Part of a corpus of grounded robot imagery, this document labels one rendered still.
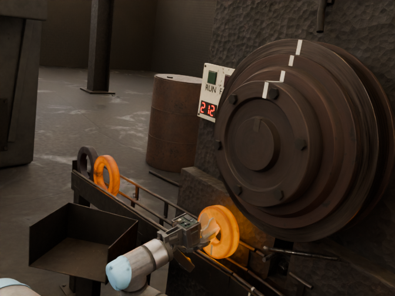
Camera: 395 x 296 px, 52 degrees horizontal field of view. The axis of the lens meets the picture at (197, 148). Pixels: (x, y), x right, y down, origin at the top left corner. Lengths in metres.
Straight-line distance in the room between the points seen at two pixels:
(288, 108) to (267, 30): 0.42
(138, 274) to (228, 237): 0.28
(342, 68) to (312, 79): 0.06
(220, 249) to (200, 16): 9.91
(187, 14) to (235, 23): 10.07
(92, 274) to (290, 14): 0.93
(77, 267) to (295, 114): 0.83
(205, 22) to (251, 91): 9.87
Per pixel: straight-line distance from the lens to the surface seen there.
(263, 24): 1.23
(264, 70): 0.97
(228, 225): 1.19
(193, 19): 11.15
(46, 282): 2.34
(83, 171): 2.01
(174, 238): 1.12
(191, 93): 3.78
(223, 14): 1.36
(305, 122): 0.83
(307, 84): 0.88
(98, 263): 1.36
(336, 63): 0.89
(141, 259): 1.08
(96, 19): 7.71
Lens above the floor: 1.34
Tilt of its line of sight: 16 degrees down
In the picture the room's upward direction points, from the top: 8 degrees clockwise
